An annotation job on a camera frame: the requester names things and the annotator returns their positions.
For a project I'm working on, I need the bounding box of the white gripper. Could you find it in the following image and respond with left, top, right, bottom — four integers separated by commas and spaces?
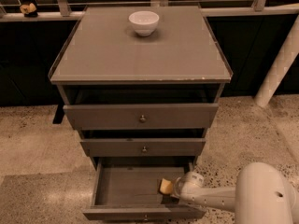
172, 172, 204, 202

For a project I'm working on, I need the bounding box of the yellow sponge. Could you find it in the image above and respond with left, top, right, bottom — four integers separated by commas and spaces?
159, 178, 173, 195

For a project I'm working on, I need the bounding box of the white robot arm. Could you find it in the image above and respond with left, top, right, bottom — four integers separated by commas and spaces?
172, 162, 299, 224

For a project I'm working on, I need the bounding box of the grey bottom drawer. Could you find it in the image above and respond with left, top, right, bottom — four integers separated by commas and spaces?
83, 157, 206, 221

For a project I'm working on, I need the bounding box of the grey drawer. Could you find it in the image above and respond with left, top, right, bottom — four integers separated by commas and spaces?
80, 129, 206, 157
83, 157, 206, 221
64, 87, 218, 130

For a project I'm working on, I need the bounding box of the grey top drawer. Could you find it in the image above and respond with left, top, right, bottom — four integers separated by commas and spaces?
64, 87, 218, 130

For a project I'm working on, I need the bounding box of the grey middle drawer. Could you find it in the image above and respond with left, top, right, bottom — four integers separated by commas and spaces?
80, 129, 206, 157

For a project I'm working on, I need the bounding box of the grey wooden drawer cabinet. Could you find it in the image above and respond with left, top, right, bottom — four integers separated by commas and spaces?
48, 5, 234, 170

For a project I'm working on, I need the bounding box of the white ceramic bowl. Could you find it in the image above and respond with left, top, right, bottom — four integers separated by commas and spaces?
129, 11, 160, 36

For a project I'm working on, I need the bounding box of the small yellow black object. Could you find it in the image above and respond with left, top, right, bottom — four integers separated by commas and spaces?
20, 2, 38, 17

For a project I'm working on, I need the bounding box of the white diagonal post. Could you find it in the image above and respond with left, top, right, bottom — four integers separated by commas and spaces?
254, 16, 299, 107

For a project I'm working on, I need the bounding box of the metal railing frame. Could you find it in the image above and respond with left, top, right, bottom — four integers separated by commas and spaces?
0, 0, 299, 23

